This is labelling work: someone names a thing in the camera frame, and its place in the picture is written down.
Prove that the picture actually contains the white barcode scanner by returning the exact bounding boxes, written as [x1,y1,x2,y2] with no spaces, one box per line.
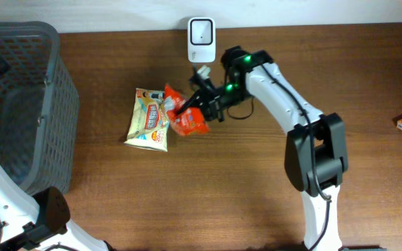
[187,17,216,63]

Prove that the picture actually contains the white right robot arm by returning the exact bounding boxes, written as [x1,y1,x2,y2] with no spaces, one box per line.
[173,46,348,250]

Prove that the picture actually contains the grey plastic basket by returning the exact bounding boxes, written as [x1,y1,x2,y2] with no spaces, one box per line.
[0,22,80,195]

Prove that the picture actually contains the yellow snack bag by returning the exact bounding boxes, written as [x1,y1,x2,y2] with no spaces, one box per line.
[124,88,170,152]

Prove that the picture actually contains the red Hacks candy bag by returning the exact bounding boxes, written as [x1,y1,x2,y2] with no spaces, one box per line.
[163,84,210,136]

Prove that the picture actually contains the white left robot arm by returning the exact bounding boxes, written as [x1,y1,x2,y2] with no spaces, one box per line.
[0,32,110,250]

